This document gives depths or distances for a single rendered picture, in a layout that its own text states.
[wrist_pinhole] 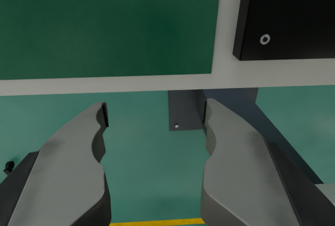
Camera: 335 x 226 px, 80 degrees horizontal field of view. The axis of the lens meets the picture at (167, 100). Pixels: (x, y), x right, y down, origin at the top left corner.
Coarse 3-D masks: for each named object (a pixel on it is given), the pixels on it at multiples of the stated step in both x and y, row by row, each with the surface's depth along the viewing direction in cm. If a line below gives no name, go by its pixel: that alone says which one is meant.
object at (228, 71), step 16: (224, 0) 18; (224, 16) 19; (224, 32) 20; (224, 48) 21; (224, 64) 21; (240, 64) 22; (256, 64) 22; (272, 64) 22; (288, 64) 22; (304, 64) 22; (320, 64) 22; (0, 80) 21; (16, 80) 21; (32, 80) 21; (48, 80) 21; (64, 80) 21; (80, 80) 22; (96, 80) 22; (112, 80) 22; (128, 80) 22; (144, 80) 22; (160, 80) 22; (176, 80) 22; (192, 80) 22; (208, 80) 22; (224, 80) 22; (240, 80) 22; (256, 80) 23; (272, 80) 23; (288, 80) 23; (304, 80) 23; (320, 80) 23
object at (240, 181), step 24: (216, 120) 10; (240, 120) 10; (216, 144) 8; (240, 144) 8; (264, 144) 8; (216, 168) 7; (240, 168) 7; (264, 168) 7; (216, 192) 6; (240, 192) 6; (264, 192) 6; (216, 216) 6; (240, 216) 6; (264, 216) 6; (288, 216) 6
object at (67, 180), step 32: (64, 128) 9; (96, 128) 9; (64, 160) 8; (96, 160) 8; (32, 192) 6; (64, 192) 6; (96, 192) 6; (32, 224) 6; (64, 224) 6; (96, 224) 6
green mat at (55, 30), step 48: (0, 0) 17; (48, 0) 18; (96, 0) 18; (144, 0) 18; (192, 0) 18; (0, 48) 19; (48, 48) 20; (96, 48) 20; (144, 48) 20; (192, 48) 20
